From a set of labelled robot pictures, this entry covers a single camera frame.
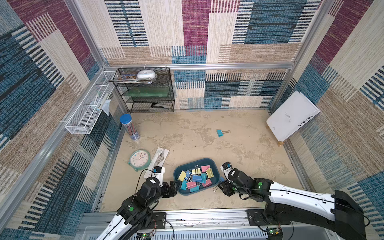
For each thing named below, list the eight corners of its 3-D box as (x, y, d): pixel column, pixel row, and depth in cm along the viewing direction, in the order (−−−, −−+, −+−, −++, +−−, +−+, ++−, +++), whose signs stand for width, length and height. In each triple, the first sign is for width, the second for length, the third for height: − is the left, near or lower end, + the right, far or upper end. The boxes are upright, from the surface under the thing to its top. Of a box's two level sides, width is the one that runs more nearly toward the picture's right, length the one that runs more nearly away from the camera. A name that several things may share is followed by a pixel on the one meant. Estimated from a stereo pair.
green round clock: (127, 171, 92) (125, 169, 90) (132, 152, 100) (131, 149, 98) (148, 171, 92) (147, 169, 89) (152, 152, 100) (151, 149, 98)
